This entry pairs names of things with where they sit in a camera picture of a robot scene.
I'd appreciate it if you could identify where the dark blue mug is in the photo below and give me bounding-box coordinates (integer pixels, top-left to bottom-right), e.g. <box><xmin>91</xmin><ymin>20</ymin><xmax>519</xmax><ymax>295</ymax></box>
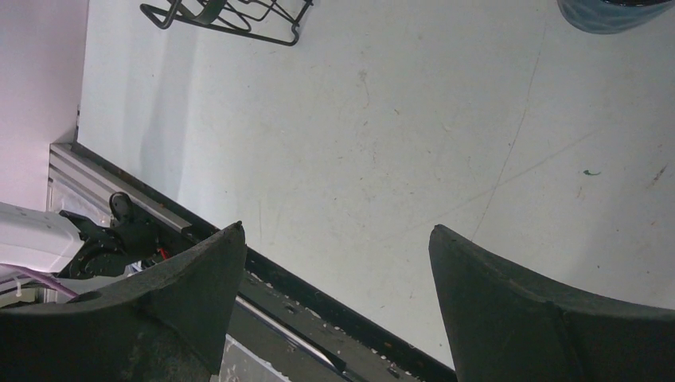
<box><xmin>556</xmin><ymin>0</ymin><xmax>674</xmax><ymax>35</ymax></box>

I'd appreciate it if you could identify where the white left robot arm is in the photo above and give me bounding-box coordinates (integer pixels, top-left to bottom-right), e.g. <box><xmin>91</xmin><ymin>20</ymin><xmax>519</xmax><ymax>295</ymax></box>
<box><xmin>1</xmin><ymin>192</ymin><xmax>189</xmax><ymax>308</ymax></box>

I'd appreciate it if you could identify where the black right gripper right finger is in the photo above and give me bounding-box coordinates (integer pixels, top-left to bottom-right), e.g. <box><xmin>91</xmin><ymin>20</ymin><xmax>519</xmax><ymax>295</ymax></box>
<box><xmin>428</xmin><ymin>225</ymin><xmax>674</xmax><ymax>381</ymax></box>

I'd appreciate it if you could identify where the black wire dish rack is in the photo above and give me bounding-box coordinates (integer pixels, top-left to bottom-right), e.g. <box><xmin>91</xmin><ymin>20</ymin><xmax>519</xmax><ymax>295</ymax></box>
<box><xmin>139</xmin><ymin>0</ymin><xmax>314</xmax><ymax>47</ymax></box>

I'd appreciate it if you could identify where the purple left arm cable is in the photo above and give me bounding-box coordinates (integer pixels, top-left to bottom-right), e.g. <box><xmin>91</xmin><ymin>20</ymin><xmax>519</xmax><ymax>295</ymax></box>
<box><xmin>0</xmin><ymin>263</ymin><xmax>80</xmax><ymax>302</ymax></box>

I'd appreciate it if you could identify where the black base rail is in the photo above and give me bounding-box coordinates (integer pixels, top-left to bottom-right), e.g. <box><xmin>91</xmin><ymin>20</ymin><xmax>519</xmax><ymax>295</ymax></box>
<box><xmin>73</xmin><ymin>142</ymin><xmax>460</xmax><ymax>382</ymax></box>

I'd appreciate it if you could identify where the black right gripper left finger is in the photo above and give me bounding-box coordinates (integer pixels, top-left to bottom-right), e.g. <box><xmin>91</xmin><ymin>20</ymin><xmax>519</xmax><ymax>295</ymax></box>
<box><xmin>1</xmin><ymin>222</ymin><xmax>247</xmax><ymax>381</ymax></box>

